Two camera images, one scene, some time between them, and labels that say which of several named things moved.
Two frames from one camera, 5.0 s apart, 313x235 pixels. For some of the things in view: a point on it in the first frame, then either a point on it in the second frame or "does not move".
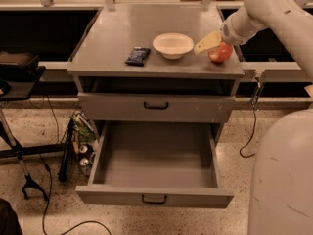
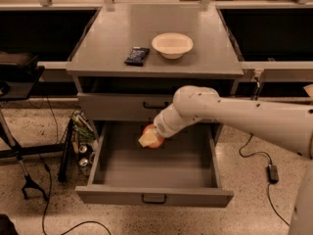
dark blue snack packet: x=138 y=56 does not move
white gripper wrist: x=232 y=34 to x=160 y=127
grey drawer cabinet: x=156 y=64 does not move
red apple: x=221 y=54 to x=160 y=139
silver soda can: x=83 y=149 does not move
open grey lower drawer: x=155 y=164 does not move
